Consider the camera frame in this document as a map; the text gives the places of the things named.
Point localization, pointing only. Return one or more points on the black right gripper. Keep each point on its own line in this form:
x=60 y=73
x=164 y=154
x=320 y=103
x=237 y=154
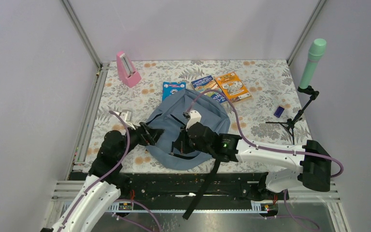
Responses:
x=180 y=143

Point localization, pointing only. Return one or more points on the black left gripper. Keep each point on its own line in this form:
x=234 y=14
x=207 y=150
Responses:
x=148 y=135

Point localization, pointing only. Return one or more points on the blue student backpack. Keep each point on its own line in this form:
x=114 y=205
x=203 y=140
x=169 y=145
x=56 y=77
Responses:
x=185 y=108

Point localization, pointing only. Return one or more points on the orange book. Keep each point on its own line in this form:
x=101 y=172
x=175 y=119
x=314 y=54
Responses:
x=232 y=87

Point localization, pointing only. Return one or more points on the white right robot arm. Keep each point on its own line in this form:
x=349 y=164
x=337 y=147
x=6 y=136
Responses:
x=307 y=165

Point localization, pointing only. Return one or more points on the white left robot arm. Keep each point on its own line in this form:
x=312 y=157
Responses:
x=104 y=183

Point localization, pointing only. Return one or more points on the blue round package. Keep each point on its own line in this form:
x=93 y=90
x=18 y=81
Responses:
x=169 y=88

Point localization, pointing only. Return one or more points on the blue treehouse book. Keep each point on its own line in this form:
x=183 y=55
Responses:
x=205 y=83

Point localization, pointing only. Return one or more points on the pink metronome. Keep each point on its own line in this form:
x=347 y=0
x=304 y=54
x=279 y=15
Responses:
x=127 y=73

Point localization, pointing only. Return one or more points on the floral tablecloth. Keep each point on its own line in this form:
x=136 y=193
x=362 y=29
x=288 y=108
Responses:
x=269 y=82

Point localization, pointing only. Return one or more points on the purple toy brick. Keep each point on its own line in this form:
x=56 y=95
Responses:
x=279 y=111

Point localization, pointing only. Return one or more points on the black tripod stand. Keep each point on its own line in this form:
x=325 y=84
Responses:
x=289 y=125

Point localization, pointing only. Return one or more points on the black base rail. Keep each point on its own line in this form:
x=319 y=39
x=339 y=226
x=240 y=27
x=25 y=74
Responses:
x=175 y=191

